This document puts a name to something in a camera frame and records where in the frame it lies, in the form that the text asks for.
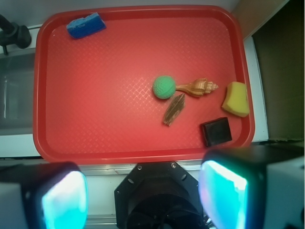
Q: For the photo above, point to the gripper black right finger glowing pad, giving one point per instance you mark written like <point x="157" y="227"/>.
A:
<point x="258" y="187"/>

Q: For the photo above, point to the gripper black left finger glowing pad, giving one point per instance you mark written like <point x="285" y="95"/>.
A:
<point x="43" y="196"/>

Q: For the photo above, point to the black box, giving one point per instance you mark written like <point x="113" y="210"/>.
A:
<point x="216" y="132"/>

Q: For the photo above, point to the yellow sponge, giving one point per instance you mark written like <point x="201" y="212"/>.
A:
<point x="236" y="101"/>

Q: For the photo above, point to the tan spiral seashell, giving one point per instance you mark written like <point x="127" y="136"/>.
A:
<point x="198" y="87"/>

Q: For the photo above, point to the brown wood piece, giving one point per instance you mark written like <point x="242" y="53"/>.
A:
<point x="176" y="106"/>

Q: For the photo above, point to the grey metal sink basin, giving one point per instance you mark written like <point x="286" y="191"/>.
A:
<point x="16" y="94"/>

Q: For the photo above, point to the red plastic tray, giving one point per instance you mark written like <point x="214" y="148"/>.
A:
<point x="93" y="100"/>

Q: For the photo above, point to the green textured ball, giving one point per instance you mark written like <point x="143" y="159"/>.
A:
<point x="164" y="87"/>

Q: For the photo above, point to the black clamp knob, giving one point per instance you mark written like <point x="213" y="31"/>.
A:
<point x="13" y="34"/>

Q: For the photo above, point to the blue sponge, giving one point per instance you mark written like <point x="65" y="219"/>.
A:
<point x="82" y="27"/>

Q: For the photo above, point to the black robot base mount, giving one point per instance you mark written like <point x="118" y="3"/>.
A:
<point x="159" y="196"/>

